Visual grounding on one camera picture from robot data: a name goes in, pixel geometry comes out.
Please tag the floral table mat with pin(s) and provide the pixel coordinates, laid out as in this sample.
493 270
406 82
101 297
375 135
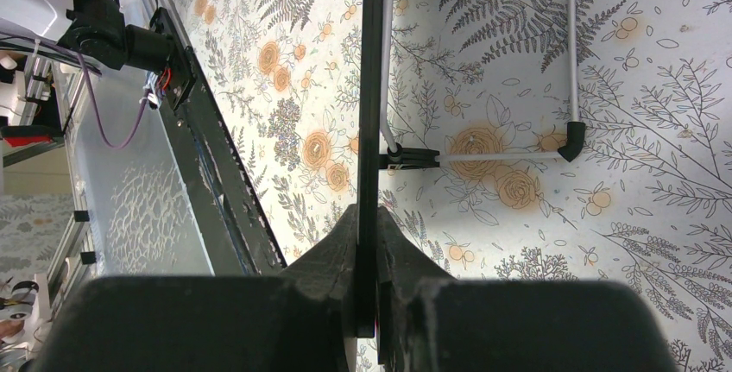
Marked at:
525 139

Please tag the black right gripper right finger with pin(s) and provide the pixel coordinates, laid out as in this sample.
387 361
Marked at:
428 320

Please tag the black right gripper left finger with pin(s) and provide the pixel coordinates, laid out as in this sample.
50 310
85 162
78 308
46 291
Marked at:
301 319

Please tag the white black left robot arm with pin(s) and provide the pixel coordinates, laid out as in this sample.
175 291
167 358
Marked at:
93 28

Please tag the white whiteboard black frame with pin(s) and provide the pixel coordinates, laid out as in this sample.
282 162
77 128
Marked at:
548 27

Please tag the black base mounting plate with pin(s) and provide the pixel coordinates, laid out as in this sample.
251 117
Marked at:
234 230

